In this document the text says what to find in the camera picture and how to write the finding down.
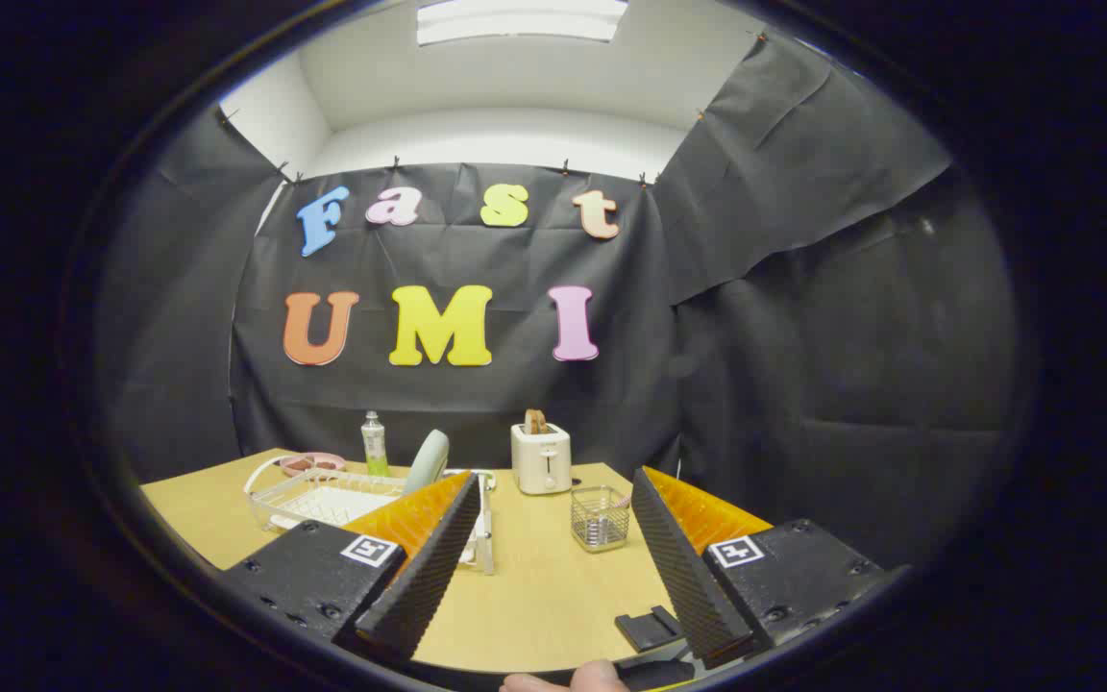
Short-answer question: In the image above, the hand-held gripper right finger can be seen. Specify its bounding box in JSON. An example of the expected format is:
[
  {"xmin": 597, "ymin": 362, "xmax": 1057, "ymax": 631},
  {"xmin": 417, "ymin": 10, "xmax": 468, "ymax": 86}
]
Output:
[{"xmin": 630, "ymin": 466, "xmax": 908, "ymax": 671}]

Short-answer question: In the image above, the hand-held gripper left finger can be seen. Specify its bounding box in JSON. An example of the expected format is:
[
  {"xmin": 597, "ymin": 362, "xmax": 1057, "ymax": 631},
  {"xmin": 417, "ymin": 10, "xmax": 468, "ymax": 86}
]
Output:
[{"xmin": 222, "ymin": 469, "xmax": 482, "ymax": 666}]

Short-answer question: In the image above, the metal wire basket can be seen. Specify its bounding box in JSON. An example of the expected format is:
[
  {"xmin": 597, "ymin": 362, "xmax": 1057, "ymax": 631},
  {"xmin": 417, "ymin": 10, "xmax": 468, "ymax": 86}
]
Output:
[{"xmin": 570, "ymin": 485, "xmax": 631, "ymax": 554}]

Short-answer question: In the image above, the light green plate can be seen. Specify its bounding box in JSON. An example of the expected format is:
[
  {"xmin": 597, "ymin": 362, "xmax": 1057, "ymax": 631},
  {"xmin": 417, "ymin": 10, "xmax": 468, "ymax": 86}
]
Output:
[{"xmin": 404, "ymin": 430, "xmax": 451, "ymax": 496}]

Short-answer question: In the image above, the white wire dish rack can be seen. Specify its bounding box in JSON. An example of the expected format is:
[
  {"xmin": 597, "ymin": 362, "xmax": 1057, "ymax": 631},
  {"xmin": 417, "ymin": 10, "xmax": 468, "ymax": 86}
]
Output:
[{"xmin": 244, "ymin": 454, "xmax": 498, "ymax": 576}]

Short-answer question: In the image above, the pink divided dish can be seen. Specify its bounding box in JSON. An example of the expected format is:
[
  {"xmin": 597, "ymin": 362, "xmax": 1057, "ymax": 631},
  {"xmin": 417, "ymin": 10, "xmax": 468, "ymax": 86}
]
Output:
[{"xmin": 279, "ymin": 452, "xmax": 347, "ymax": 479}]

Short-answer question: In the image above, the black table edge clamp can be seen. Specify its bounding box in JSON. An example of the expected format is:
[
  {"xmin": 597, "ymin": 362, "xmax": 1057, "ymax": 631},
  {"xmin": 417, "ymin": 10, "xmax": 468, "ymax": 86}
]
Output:
[{"xmin": 614, "ymin": 605, "xmax": 687, "ymax": 655}]

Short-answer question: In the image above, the clear bottle green liquid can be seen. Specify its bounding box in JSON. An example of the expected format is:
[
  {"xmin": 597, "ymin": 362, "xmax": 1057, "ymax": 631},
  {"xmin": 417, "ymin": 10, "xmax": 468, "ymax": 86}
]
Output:
[{"xmin": 361, "ymin": 411, "xmax": 390, "ymax": 478}]

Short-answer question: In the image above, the cream toaster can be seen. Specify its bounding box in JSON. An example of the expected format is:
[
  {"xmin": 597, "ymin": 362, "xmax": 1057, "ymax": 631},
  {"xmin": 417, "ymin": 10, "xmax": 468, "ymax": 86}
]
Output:
[{"xmin": 511, "ymin": 423, "xmax": 573, "ymax": 496}]

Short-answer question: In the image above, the black backdrop cloth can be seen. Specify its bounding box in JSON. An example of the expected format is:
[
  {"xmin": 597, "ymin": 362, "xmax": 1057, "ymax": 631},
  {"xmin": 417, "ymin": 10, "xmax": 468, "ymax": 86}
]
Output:
[{"xmin": 97, "ymin": 34, "xmax": 1021, "ymax": 578}]

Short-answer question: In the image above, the ceiling light panel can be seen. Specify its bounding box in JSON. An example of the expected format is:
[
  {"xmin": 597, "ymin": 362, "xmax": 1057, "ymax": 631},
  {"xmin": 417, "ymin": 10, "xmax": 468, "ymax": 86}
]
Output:
[{"xmin": 416, "ymin": 0, "xmax": 629, "ymax": 46}]

